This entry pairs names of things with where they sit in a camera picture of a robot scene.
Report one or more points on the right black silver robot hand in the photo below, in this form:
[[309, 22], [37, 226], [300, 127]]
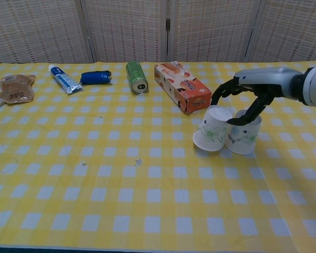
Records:
[[268, 79]]

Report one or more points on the white floral paper cup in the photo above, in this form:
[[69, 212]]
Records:
[[243, 141], [212, 131]]

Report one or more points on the orange cracker box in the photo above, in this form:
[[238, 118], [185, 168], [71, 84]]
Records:
[[181, 87]]

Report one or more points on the green drink can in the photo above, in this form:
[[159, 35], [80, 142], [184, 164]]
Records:
[[136, 76]]

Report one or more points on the beige woven folding screen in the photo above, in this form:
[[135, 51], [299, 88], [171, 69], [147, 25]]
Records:
[[126, 29]]

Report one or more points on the dark blue snack packet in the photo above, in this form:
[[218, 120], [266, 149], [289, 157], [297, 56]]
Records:
[[96, 77]]

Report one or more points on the yellow white checked tablecloth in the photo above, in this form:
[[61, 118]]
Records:
[[121, 171]]

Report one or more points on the blue white toothpaste tube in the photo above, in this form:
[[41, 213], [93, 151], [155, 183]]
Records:
[[64, 79]]

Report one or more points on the brown spouted sauce pouch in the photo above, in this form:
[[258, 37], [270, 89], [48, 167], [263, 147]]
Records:
[[15, 88]]

